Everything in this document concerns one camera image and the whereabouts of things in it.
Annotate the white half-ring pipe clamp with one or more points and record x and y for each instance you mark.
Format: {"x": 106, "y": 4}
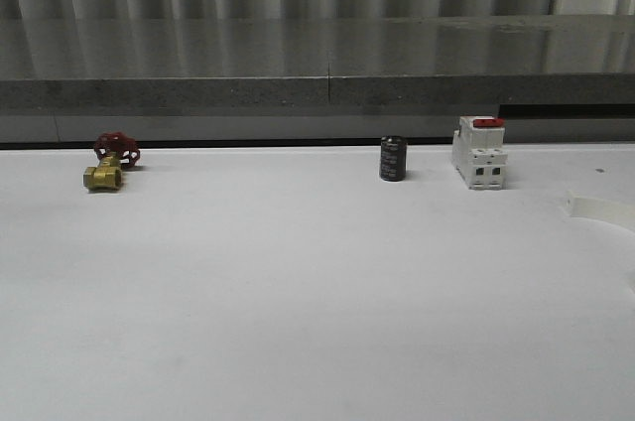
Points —
{"x": 616, "y": 214}

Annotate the black cylindrical capacitor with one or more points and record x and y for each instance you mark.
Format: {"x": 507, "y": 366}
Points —
{"x": 393, "y": 158}

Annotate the brass valve red handwheel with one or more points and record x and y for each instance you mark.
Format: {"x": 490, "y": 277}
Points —
{"x": 115, "y": 152}

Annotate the grey stone counter ledge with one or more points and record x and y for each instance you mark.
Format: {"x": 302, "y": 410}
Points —
{"x": 196, "y": 67}

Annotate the white circuit breaker red switch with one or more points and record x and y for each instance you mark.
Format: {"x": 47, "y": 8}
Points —
{"x": 478, "y": 153}

